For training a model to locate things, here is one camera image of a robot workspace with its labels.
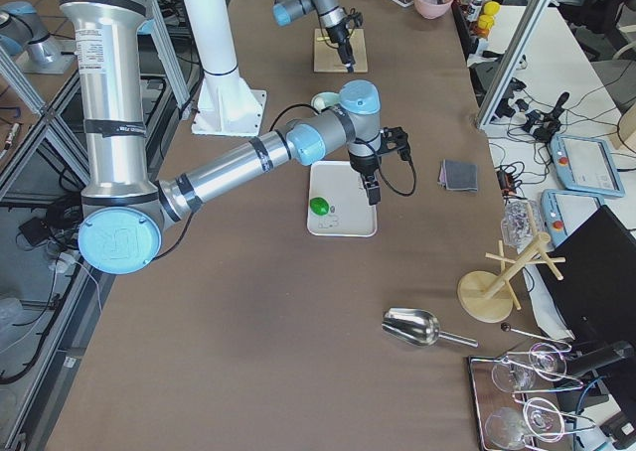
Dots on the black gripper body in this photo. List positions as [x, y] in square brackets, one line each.
[362, 165]
[339, 34]

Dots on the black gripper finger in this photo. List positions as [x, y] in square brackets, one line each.
[346, 56]
[372, 189]

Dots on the mint green bowl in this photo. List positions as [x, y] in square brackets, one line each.
[325, 99]

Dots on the pink ice bowl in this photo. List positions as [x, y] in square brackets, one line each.
[431, 9]

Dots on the wooden cutting board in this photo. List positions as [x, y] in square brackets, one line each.
[327, 60]

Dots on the cream rabbit tray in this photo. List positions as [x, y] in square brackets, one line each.
[350, 213]

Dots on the green lime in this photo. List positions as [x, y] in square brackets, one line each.
[319, 206]

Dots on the grey folded cloth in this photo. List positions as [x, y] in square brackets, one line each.
[458, 176]

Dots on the metal scoop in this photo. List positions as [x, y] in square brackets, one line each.
[419, 327]

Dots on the yellow duck toy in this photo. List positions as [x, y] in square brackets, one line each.
[486, 20]

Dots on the clear glass jar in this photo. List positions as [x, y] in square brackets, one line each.
[522, 219]

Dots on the wooden mug tree stand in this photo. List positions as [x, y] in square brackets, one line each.
[490, 298]

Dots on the near teach pendant tablet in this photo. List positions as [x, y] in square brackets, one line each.
[565, 211]

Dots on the teach pendant tablet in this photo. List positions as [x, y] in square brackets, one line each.
[565, 211]
[585, 165]

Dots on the far teach pendant tablet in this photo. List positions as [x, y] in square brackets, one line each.
[585, 165]

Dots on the black monitor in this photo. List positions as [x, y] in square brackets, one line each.
[596, 297]

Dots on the wine glass rack tray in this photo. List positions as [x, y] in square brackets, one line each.
[515, 399]

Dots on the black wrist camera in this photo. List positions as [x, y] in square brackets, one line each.
[354, 19]
[395, 140]

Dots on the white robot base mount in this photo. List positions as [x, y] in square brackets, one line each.
[226, 105]

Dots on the aluminium frame post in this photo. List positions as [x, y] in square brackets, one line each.
[524, 31]

